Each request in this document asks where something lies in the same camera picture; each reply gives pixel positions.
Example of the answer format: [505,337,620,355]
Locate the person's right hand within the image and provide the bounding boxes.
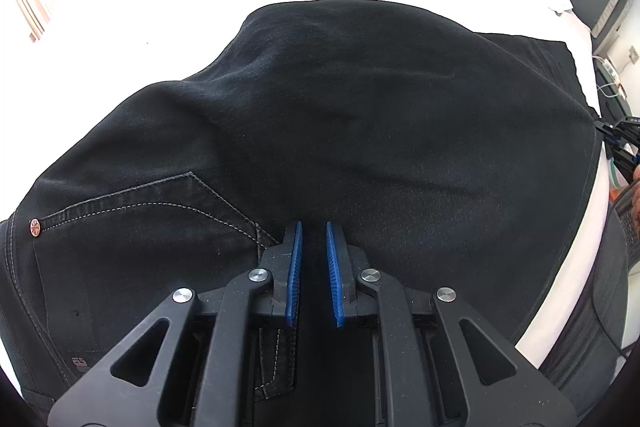
[630,169,640,233]

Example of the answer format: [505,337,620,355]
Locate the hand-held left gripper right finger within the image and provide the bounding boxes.
[326,221,581,427]

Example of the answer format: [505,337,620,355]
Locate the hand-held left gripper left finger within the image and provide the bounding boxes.
[47,221,304,427]

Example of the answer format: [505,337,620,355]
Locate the bed with white sheet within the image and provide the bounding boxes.
[0,0,621,373]

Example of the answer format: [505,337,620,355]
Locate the white cable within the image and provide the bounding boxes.
[597,81,627,100]

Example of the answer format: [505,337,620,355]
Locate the black denim pants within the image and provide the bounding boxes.
[0,0,601,427]

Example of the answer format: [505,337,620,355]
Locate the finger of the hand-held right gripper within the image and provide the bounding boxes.
[595,117,640,180]

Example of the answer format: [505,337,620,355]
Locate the white power strip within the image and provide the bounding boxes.
[597,57,623,84]

